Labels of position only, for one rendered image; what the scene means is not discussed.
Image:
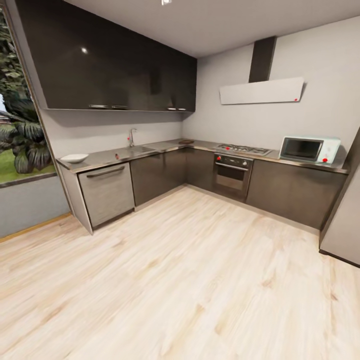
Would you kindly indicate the burner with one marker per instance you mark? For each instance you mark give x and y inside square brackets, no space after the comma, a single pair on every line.
[244,149]

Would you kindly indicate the drop in sink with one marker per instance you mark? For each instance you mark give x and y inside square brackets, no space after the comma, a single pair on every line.
[149,147]

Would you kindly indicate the bowl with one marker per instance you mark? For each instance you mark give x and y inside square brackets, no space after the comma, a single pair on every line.
[74,158]

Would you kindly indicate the cabinet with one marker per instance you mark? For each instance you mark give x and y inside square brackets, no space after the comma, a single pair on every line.
[78,60]
[171,78]

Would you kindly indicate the fridge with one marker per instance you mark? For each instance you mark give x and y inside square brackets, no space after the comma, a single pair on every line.
[340,237]

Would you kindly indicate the dishwasher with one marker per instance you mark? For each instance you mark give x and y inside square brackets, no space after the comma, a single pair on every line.
[107,192]

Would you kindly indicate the microwave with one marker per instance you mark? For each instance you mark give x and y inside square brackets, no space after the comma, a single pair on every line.
[313,148]

